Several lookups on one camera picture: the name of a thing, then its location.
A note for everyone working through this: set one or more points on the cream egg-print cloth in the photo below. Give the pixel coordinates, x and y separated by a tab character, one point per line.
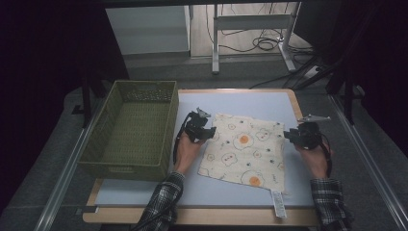
243	154

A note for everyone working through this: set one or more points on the white metal desk frame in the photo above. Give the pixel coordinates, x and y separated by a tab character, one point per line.
250	22

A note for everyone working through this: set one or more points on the person's right hand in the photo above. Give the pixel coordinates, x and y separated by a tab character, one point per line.
316	160

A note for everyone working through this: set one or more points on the person's left hand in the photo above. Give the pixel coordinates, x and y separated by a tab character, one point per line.
186	154

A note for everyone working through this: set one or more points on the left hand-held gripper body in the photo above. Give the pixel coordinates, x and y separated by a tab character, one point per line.
196	126

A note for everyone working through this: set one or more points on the black metal stand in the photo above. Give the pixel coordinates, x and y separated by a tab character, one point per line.
348	93
86	102

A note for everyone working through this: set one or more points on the aluminium rail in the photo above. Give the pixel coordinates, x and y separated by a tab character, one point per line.
369	163
64	179

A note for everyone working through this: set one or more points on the white power strip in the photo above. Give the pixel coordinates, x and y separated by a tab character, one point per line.
311	72

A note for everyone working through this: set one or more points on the light blue table mat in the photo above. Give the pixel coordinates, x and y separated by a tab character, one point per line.
250	102

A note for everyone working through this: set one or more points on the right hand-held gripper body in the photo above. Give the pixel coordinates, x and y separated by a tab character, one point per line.
307	134

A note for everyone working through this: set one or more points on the dark curtain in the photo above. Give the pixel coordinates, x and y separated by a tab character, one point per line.
381	48
38	64

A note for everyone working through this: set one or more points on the green plastic basket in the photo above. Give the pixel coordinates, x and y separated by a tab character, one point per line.
134	134

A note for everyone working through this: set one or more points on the grey cabinet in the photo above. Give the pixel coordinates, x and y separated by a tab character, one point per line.
147	30

